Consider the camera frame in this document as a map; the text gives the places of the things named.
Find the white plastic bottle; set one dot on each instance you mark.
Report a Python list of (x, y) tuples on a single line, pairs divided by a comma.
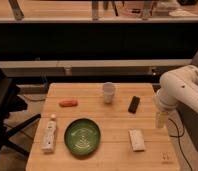
[(48, 141)]

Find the green ceramic bowl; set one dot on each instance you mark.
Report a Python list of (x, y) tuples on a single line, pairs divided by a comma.
[(82, 137)]

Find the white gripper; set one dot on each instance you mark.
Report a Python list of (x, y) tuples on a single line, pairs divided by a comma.
[(163, 104)]

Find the white rectangular block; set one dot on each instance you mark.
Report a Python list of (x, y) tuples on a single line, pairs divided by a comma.
[(137, 140)]

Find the black office chair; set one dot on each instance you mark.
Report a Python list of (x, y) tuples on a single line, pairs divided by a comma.
[(11, 102)]

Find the wooden table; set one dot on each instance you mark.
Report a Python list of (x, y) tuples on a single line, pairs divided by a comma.
[(115, 152)]

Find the white ceramic cup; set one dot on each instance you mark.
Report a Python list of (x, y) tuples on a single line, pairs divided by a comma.
[(108, 92)]

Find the orange carrot toy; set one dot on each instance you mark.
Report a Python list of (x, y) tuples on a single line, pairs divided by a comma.
[(68, 103)]

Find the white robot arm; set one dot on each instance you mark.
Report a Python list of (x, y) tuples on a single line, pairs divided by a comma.
[(176, 86)]

